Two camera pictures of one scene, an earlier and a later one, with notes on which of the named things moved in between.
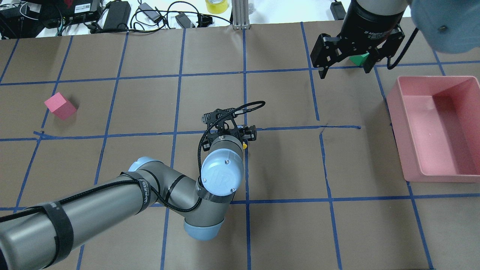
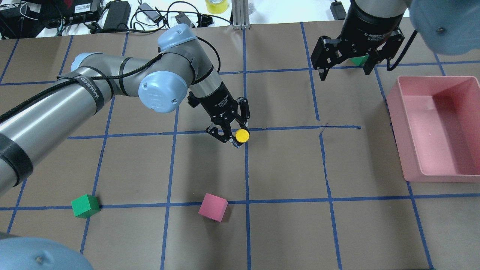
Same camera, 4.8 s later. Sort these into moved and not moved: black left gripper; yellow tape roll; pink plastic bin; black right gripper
Moved: black right gripper
Not moved: pink plastic bin; yellow tape roll; black left gripper
